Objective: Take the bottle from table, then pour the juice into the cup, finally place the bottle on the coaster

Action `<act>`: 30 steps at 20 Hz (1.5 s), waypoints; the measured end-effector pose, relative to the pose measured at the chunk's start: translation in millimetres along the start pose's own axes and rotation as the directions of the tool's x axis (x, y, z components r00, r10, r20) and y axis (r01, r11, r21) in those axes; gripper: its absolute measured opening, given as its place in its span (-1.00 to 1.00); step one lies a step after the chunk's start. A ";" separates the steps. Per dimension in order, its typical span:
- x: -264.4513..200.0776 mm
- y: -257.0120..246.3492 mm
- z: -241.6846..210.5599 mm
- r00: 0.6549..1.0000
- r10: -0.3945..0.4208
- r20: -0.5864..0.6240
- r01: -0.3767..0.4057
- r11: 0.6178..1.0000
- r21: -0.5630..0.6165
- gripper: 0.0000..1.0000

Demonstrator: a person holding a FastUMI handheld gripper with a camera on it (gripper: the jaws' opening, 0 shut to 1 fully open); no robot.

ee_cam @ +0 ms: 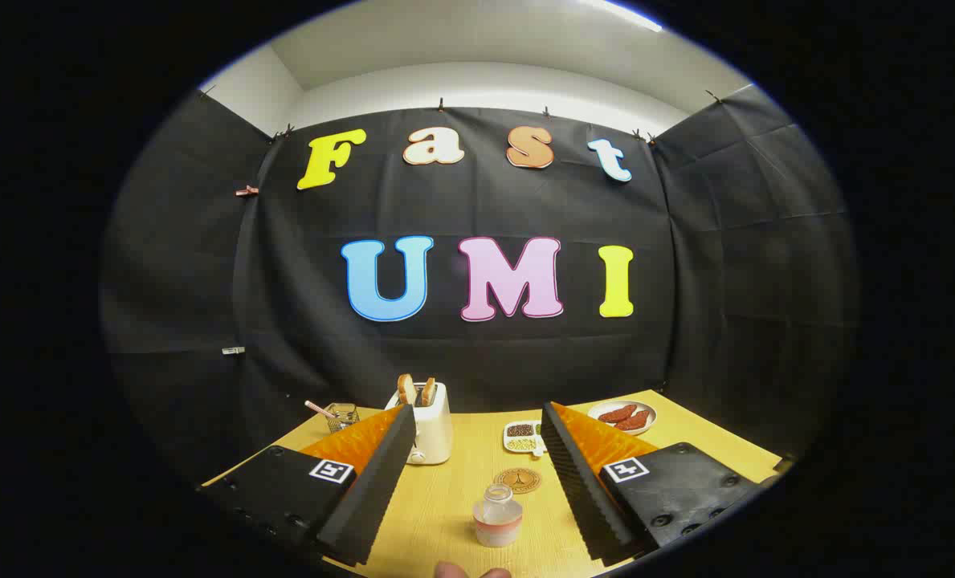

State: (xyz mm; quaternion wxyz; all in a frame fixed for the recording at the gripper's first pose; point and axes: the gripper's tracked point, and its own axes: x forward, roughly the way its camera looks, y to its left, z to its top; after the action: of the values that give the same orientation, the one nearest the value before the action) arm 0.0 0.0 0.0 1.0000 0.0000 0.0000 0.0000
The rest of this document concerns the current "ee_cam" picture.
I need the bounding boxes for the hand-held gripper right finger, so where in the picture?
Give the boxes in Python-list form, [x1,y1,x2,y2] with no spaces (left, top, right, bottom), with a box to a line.
[541,401,779,567]

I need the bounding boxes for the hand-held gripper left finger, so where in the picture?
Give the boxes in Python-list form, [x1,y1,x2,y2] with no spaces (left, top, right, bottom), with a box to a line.
[200,404,418,567]

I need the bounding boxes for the round cork coaster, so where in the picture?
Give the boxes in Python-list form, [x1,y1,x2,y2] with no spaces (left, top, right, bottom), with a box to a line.
[494,467,542,494]

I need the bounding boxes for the clear juice bottle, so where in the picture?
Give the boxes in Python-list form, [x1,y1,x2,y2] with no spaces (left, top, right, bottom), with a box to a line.
[473,483,524,548]

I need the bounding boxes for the wooden table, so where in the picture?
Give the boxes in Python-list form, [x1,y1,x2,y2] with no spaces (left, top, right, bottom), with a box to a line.
[202,389,783,578]

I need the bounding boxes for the small glass jar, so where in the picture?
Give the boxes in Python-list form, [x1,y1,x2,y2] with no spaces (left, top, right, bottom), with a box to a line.
[324,403,360,434]

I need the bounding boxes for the white divided seed dish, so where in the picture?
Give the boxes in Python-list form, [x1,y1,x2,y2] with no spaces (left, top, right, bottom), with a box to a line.
[503,420,546,458]

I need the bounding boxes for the white toaster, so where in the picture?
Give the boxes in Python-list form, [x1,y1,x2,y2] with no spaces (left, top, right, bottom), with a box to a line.
[385,382,454,466]

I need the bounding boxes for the white round plate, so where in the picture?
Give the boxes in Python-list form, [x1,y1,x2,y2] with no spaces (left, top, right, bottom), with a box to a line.
[588,400,658,436]

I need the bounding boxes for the black backdrop cloth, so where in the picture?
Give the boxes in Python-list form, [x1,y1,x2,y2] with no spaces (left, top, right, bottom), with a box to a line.
[100,84,859,482]

